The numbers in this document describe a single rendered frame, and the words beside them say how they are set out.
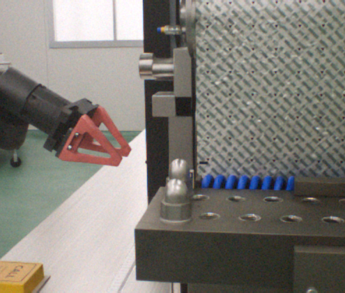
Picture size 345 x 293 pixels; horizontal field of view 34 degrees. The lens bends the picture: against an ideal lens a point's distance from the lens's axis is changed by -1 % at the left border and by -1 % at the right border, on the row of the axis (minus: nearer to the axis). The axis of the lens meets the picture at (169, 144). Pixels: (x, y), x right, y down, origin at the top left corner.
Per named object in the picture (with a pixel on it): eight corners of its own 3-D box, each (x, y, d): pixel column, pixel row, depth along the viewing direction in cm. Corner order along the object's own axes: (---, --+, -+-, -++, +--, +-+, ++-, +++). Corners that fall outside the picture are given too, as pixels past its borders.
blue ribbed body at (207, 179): (202, 195, 78) (202, 171, 77) (364, 199, 75) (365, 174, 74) (200, 203, 75) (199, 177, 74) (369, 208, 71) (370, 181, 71)
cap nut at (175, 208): (162, 213, 64) (162, 174, 64) (194, 213, 64) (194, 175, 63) (157, 223, 61) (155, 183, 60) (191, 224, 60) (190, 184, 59)
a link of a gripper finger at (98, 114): (110, 181, 79) (53, 146, 79) (122, 168, 86) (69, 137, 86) (134, 139, 77) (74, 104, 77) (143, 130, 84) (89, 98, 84)
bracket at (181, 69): (157, 235, 94) (153, 47, 88) (196, 237, 93) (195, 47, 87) (152, 247, 89) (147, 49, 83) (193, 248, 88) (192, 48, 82)
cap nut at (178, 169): (167, 189, 74) (166, 155, 73) (195, 190, 73) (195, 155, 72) (162, 197, 70) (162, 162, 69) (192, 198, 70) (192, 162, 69)
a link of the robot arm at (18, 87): (-13, 77, 76) (11, 56, 80) (-19, 110, 81) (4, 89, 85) (30, 102, 76) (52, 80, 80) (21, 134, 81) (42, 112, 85)
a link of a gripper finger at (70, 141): (104, 188, 76) (44, 151, 76) (117, 174, 83) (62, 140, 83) (128, 144, 74) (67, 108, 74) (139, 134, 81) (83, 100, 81)
